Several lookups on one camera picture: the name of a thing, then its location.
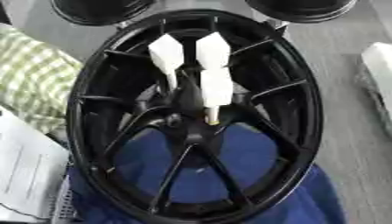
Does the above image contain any white flat-headed pin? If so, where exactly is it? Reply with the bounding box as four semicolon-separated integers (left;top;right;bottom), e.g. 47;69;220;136
147;33;186;91

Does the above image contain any black spoked wheel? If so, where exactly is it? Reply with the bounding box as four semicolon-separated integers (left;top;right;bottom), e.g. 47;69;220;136
66;9;325;224

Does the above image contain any black round tyre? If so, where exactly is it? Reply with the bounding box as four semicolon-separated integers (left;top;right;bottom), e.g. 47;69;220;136
243;0;359;25
49;0;158;27

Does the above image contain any white paper sheet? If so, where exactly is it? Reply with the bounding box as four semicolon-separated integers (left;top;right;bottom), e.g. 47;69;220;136
0;105;71;224

